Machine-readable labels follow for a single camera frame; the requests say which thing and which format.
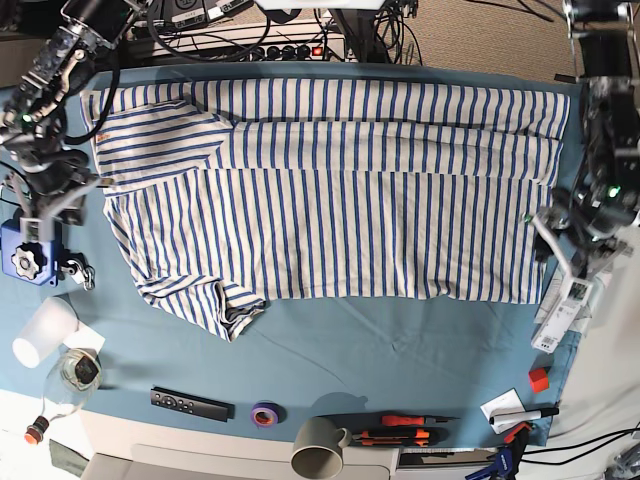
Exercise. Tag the orange black screwdriver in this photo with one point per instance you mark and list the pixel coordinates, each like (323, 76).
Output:
(393, 420)

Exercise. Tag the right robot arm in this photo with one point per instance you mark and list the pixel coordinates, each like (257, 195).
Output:
(34, 117)

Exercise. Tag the blue black bar clamp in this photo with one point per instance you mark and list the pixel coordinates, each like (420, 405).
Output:
(506, 461)

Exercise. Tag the grey ceramic mug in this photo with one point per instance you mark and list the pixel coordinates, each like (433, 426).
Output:
(318, 449)

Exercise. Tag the black remote control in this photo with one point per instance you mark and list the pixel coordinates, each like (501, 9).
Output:
(191, 404)

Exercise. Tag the blue box with black knob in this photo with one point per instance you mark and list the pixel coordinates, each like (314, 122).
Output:
(36, 263)

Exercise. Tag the orange black utility knife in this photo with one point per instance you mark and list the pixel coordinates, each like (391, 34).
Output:
(419, 437)

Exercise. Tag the white paper note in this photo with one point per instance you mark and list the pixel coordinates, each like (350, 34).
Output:
(85, 338)

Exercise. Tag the purple tape roll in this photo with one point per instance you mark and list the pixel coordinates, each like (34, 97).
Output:
(265, 414)

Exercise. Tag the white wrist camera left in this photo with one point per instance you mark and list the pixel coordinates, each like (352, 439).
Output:
(575, 292)

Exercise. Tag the black white product package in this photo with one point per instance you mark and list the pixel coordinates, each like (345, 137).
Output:
(554, 319)

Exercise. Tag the black power strip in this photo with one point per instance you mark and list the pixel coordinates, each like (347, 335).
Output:
(302, 52)

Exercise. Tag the white plastic cup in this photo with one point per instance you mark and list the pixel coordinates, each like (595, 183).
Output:
(52, 323)

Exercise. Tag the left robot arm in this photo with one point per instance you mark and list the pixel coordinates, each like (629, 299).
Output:
(605, 52)

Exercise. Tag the white paper card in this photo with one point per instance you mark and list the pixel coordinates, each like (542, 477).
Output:
(506, 403)

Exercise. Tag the red cube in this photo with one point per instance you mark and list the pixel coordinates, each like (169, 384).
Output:
(539, 379)

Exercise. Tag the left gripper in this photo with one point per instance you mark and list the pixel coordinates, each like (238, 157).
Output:
(579, 232)

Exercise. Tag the silver padlock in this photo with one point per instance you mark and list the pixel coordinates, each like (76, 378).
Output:
(81, 273)

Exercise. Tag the blue white striped T-shirt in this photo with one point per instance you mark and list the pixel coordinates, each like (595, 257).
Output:
(224, 195)

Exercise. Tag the clear glass bottle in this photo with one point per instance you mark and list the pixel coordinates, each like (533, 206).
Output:
(73, 379)

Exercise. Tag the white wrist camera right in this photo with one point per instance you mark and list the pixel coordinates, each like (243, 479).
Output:
(36, 230)

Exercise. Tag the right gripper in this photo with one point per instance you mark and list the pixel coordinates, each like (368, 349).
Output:
(52, 175)

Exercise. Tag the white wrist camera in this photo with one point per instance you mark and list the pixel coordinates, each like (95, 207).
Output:
(36, 230)
(575, 292)

